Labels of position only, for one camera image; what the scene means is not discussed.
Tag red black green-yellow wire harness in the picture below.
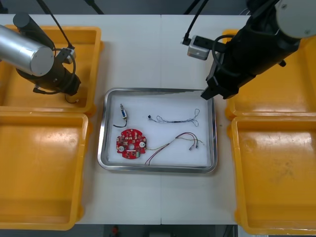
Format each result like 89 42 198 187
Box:
144 132 205 166

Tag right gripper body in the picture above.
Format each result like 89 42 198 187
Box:
206 44 256 99

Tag yellow-orange plastic bin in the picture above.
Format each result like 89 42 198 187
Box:
226 115 316 235
0 24 104 117
218 29 316 121
0 111 94 232

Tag blue label metal solenoid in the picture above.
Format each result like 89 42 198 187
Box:
113 103 129 128

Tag steel tray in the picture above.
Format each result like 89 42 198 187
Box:
97 87 218 173

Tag black stand leg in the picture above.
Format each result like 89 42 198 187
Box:
82 0 104 15
184 0 207 15

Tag round red circuit board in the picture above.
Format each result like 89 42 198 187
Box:
116 128 148 160

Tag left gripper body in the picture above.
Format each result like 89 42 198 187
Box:
53 61 81 96

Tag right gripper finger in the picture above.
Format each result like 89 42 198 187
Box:
200 85 223 101

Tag white label metal solenoid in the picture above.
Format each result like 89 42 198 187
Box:
64 94 81 105

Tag blue-white twisted wire harness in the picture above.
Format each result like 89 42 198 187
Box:
147 108 200 128

